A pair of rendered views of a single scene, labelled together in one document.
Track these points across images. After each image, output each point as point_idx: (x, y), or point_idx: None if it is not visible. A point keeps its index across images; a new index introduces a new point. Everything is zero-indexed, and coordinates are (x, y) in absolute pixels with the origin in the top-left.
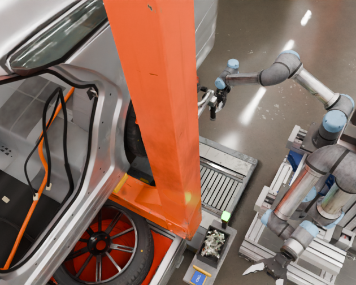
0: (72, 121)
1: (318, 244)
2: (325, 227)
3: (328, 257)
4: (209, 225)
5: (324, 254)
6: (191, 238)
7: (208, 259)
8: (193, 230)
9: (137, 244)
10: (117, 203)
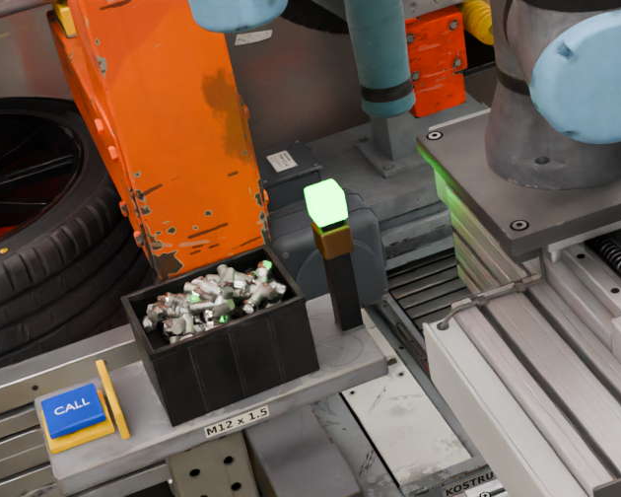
0: (279, 61)
1: (574, 356)
2: (536, 100)
3: (579, 434)
4: (262, 246)
5: (568, 413)
6: (163, 255)
7: (141, 327)
8: (177, 216)
9: (12, 232)
10: (86, 128)
